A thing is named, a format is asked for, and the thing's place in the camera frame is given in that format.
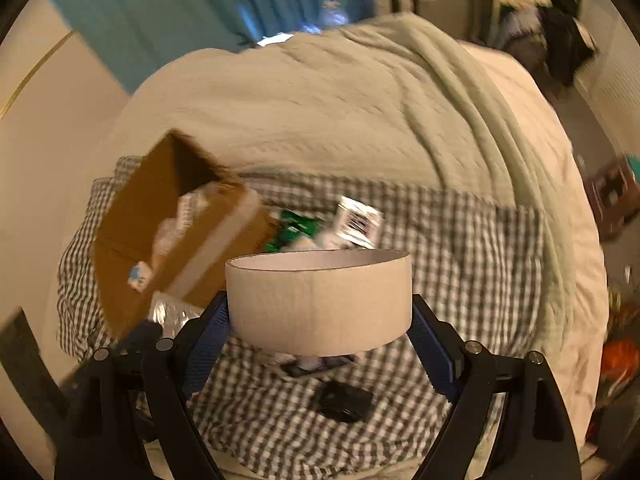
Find pale green ribbed blanket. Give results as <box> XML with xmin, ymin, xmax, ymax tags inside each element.
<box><xmin>340</xmin><ymin>12</ymin><xmax>576</xmax><ymax>356</ymax></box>

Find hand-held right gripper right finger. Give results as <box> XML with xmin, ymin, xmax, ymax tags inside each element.
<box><xmin>407</xmin><ymin>294</ymin><xmax>583</xmax><ymax>480</ymax></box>

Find white louvred wardrobe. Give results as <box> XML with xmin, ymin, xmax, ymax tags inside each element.
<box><xmin>575</xmin><ymin>0</ymin><xmax>640</xmax><ymax>161</ymax></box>

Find brown wooden stool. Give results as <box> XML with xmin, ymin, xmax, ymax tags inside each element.
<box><xmin>589</xmin><ymin>157</ymin><xmax>640</xmax><ymax>242</ymax></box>

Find dark flat card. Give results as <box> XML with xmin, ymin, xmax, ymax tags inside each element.
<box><xmin>272</xmin><ymin>352</ymin><xmax>366</xmax><ymax>382</ymax></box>

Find beige tape roll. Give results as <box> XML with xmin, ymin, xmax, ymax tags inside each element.
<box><xmin>224</xmin><ymin>249</ymin><xmax>413</xmax><ymax>358</ymax></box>

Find dark hanging clothes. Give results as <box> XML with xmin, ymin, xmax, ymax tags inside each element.
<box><xmin>502</xmin><ymin>0</ymin><xmax>598</xmax><ymax>96</ymax></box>

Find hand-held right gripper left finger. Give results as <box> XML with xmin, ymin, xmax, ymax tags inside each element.
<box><xmin>55</xmin><ymin>292</ymin><xmax>233</xmax><ymax>480</ymax></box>

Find orange bag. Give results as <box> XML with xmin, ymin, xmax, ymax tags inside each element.
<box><xmin>599</xmin><ymin>339</ymin><xmax>640</xmax><ymax>397</ymax></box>

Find clear plastic package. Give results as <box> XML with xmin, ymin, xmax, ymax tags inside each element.
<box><xmin>149</xmin><ymin>290</ymin><xmax>211</xmax><ymax>337</ymax></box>

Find grey checked cloth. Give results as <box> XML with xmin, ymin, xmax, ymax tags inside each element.
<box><xmin>55</xmin><ymin>156</ymin><xmax>546</xmax><ymax>476</ymax></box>

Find brown cardboard box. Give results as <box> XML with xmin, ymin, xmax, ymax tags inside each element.
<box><xmin>92</xmin><ymin>130</ymin><xmax>281</xmax><ymax>343</ymax></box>

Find teal curtain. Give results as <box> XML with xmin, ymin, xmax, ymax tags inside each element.
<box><xmin>42</xmin><ymin>0</ymin><xmax>371</xmax><ymax>93</ymax></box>

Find green foil packet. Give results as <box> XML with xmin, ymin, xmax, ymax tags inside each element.
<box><xmin>260</xmin><ymin>209</ymin><xmax>325</xmax><ymax>253</ymax></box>

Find small black object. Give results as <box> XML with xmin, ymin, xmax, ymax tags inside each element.
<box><xmin>312</xmin><ymin>380</ymin><xmax>375</xmax><ymax>423</ymax></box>

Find cream textured quilt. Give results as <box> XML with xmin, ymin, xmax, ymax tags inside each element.
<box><xmin>95</xmin><ymin>12</ymin><xmax>611</xmax><ymax>466</ymax></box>

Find white printed packet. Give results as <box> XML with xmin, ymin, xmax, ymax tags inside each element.
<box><xmin>332</xmin><ymin>196</ymin><xmax>386</xmax><ymax>250</ymax></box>

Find white plastic packets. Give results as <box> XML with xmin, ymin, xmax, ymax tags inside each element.
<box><xmin>127</xmin><ymin>185</ymin><xmax>246</xmax><ymax>293</ymax></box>

